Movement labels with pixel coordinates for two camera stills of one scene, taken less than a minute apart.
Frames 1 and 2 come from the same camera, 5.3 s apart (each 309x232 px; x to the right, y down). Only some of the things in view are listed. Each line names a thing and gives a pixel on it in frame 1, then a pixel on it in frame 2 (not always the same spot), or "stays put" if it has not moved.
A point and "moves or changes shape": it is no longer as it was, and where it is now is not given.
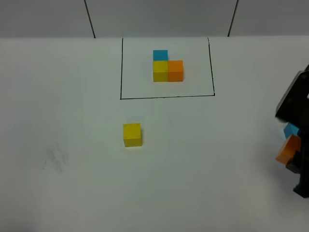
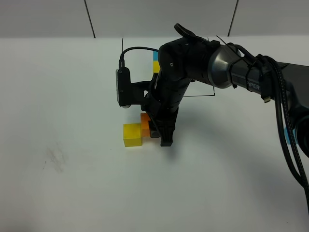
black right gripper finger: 300,164 -> 163,89
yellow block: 132,135 stays put
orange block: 291,145 moves or changes shape
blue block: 290,129 stays put
